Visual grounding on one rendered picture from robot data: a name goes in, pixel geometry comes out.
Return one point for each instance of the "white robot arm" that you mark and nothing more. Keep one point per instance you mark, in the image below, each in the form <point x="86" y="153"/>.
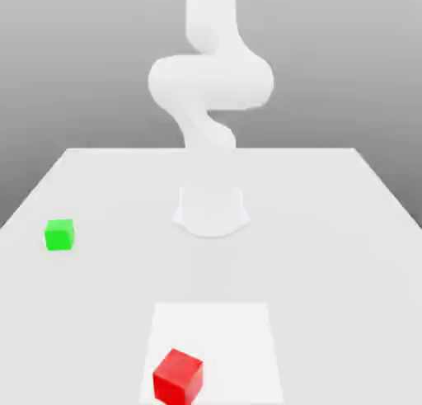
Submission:
<point x="211" y="81"/>

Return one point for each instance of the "small red cube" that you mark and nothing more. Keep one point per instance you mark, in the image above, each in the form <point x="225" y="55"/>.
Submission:
<point x="177" y="377"/>

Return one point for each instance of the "small green cube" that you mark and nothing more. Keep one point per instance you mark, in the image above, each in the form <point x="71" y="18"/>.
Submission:
<point x="59" y="235"/>

